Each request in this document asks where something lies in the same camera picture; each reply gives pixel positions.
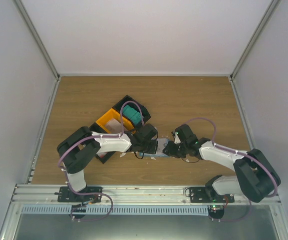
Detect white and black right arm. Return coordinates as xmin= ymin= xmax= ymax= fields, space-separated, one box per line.
xmin=163 ymin=124 xmax=281 ymax=203

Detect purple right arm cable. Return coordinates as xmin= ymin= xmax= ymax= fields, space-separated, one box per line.
xmin=183 ymin=117 xmax=279 ymax=223

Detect aluminium front frame rail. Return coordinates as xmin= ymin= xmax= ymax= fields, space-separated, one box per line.
xmin=13 ymin=184 xmax=281 ymax=204

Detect black three-compartment card tray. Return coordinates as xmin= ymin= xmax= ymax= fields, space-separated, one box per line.
xmin=90 ymin=94 xmax=151 ymax=165

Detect orange middle tray bin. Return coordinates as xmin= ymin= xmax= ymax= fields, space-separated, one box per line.
xmin=95 ymin=108 xmax=134 ymax=134

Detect blue leather card holder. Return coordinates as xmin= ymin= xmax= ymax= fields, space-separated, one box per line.
xmin=138 ymin=138 xmax=169 ymax=160

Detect white card stack in bin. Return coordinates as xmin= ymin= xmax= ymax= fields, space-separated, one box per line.
xmin=105 ymin=118 xmax=122 ymax=133

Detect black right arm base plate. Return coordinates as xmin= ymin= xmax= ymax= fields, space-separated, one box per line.
xmin=184 ymin=186 xmax=235 ymax=204

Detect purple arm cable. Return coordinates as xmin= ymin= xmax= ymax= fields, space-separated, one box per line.
xmin=183 ymin=117 xmax=279 ymax=223
xmin=58 ymin=100 xmax=144 ymax=223

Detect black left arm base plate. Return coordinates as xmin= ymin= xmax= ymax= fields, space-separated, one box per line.
xmin=55 ymin=186 xmax=103 ymax=203

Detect grey slotted cable duct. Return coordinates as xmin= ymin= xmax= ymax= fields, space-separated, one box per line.
xmin=22 ymin=204 xmax=208 ymax=216

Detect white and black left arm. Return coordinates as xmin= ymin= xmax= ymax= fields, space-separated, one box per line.
xmin=57 ymin=124 xmax=158 ymax=202

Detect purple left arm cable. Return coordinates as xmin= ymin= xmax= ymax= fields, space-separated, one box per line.
xmin=58 ymin=100 xmax=144 ymax=223

